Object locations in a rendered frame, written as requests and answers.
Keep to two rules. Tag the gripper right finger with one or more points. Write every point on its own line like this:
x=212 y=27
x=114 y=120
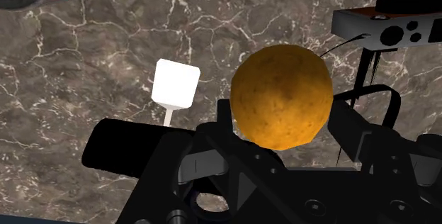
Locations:
x=390 y=181

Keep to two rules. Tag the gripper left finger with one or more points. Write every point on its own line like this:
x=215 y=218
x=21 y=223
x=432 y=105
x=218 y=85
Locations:
x=238 y=178

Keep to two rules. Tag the round orange fruit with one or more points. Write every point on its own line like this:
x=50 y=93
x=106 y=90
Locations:
x=281 y=97

